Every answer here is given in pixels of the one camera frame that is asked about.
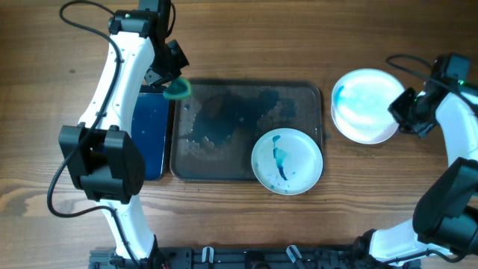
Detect green yellow sponge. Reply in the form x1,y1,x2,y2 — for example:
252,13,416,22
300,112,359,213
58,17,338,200
163,77,192,100

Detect white plate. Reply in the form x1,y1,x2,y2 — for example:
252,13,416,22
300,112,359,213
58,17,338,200
251,128,324,196
331,105,398,145
332,69,405,130

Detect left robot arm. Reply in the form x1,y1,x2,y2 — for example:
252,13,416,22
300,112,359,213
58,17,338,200
58,1,192,268

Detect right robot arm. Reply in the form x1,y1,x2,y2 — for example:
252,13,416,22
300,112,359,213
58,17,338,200
341,52,477,268

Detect black water basin tray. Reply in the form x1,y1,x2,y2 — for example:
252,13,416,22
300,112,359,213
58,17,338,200
131,85,173,182

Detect dark grey serving tray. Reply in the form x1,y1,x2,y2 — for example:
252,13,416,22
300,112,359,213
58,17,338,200
170,78,323,182

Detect left black cable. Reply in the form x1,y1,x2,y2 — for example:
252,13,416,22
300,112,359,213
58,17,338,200
46,0,176,268

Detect black cable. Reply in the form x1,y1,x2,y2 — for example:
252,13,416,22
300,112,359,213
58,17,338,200
385,54,478,113
46,0,176,268

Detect right black cable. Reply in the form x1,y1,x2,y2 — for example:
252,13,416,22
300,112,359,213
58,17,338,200
385,54,478,113

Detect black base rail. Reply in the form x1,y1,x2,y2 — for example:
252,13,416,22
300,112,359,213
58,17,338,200
88,244,422,269

